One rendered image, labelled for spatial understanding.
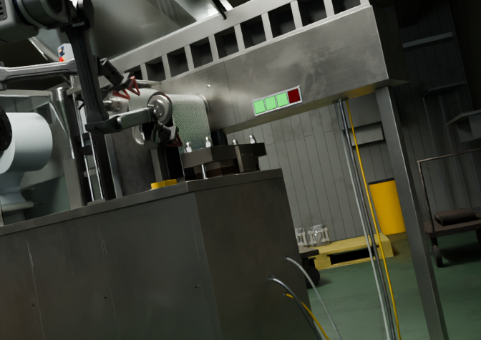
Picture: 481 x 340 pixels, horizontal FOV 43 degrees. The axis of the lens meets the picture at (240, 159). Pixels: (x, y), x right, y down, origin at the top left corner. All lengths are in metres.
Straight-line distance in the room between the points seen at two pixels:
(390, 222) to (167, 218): 5.87
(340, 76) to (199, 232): 0.87
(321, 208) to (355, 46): 6.17
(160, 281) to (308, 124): 6.42
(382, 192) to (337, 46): 5.48
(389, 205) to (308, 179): 1.28
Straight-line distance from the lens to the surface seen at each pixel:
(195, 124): 2.70
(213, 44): 2.89
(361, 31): 2.51
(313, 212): 8.58
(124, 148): 2.90
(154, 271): 2.38
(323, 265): 5.94
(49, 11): 1.78
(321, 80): 2.57
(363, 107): 8.23
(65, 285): 2.79
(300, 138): 8.59
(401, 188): 2.61
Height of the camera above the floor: 0.79
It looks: 4 degrees up
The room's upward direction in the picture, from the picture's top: 12 degrees counter-clockwise
